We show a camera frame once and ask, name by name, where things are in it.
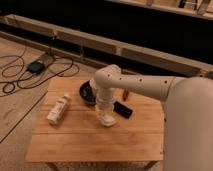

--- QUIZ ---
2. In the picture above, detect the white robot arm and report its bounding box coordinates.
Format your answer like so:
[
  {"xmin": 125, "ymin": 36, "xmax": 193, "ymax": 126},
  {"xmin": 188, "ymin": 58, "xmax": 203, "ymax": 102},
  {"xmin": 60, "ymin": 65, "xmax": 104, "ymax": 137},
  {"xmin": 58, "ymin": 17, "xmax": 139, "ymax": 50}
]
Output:
[{"xmin": 94, "ymin": 65, "xmax": 213, "ymax": 171}]

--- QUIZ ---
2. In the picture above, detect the small red-brown object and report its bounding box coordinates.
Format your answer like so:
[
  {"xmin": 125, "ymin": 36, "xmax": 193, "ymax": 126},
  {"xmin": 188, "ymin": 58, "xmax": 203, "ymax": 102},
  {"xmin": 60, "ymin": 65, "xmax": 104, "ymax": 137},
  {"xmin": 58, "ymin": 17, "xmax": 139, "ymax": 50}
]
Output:
[{"xmin": 122, "ymin": 89, "xmax": 129, "ymax": 101}]

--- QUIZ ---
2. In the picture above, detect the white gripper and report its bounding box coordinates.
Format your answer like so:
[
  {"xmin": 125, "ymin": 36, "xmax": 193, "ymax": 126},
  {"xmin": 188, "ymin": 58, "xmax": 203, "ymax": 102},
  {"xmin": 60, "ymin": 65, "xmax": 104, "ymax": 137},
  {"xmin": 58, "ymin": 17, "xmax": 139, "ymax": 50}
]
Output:
[{"xmin": 96, "ymin": 96, "xmax": 114, "ymax": 118}]

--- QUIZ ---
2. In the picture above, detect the dark power adapter box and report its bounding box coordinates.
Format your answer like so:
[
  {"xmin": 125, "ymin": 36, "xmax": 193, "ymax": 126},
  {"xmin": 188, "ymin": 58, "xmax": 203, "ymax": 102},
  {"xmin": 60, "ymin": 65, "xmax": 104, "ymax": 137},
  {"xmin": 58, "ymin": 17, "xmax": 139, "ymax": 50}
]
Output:
[{"xmin": 27, "ymin": 61, "xmax": 45, "ymax": 74}]

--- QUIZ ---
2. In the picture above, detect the wooden table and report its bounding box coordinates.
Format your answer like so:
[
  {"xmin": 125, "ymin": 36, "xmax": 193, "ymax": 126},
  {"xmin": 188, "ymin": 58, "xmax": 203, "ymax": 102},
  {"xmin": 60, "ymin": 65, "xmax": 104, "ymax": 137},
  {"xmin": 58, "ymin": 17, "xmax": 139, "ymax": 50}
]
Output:
[{"xmin": 26, "ymin": 77, "xmax": 163, "ymax": 163}]

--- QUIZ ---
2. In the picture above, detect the black rectangular box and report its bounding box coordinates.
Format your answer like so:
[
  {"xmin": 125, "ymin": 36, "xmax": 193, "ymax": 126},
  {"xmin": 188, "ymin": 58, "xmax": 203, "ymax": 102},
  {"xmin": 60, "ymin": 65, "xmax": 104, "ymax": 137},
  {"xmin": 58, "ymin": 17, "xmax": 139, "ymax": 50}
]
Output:
[{"xmin": 114, "ymin": 101, "xmax": 133, "ymax": 119}]

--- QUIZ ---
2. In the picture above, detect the black bowl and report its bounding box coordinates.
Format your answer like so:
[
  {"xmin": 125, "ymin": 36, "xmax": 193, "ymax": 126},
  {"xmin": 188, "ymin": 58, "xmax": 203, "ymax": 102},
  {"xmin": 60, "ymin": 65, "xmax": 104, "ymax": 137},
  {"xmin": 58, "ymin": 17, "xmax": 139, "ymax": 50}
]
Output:
[{"xmin": 79, "ymin": 81, "xmax": 96, "ymax": 106}]

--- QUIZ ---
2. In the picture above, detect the white sponge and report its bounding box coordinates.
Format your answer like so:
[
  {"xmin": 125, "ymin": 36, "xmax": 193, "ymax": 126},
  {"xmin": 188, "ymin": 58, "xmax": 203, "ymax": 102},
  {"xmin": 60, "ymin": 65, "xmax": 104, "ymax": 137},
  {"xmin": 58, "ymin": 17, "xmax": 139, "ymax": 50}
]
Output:
[{"xmin": 99, "ymin": 114, "xmax": 116, "ymax": 127}]

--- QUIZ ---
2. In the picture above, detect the white plastic bottle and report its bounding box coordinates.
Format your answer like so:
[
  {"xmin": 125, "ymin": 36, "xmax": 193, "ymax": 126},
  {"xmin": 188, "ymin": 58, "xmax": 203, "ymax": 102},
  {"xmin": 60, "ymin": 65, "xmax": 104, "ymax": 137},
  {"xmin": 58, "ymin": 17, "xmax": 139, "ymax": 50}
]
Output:
[{"xmin": 46, "ymin": 93, "xmax": 71, "ymax": 125}]

